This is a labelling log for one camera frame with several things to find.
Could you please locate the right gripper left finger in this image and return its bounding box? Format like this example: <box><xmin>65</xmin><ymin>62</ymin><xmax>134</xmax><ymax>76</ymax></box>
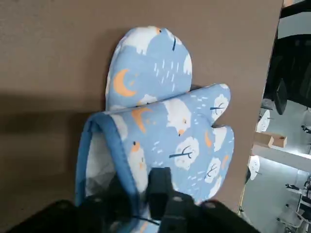
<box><xmin>9</xmin><ymin>181</ymin><xmax>144</xmax><ymax>233</ymax></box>

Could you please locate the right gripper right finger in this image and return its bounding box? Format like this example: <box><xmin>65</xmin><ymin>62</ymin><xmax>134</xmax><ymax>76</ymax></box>
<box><xmin>145</xmin><ymin>166</ymin><xmax>259</xmax><ymax>233</ymax></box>

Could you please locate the blue cloud-print oven mitt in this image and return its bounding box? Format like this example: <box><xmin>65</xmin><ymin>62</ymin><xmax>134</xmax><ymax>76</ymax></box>
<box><xmin>74</xmin><ymin>83</ymin><xmax>235</xmax><ymax>233</ymax></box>
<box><xmin>104</xmin><ymin>26</ymin><xmax>193</xmax><ymax>113</ymax></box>

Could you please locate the white round disc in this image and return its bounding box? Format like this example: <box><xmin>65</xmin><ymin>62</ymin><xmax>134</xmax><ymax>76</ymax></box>
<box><xmin>257</xmin><ymin>109</ymin><xmax>271</xmax><ymax>133</ymax></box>
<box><xmin>247</xmin><ymin>155</ymin><xmax>261</xmax><ymax>182</ymax></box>

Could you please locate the small wooden box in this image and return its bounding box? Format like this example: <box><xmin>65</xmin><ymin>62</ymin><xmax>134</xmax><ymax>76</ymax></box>
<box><xmin>254</xmin><ymin>132</ymin><xmax>288</xmax><ymax>149</ymax></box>

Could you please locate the black office chair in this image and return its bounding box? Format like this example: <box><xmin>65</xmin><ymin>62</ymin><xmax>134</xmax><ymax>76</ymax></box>
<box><xmin>263</xmin><ymin>0</ymin><xmax>311</xmax><ymax>116</ymax></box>

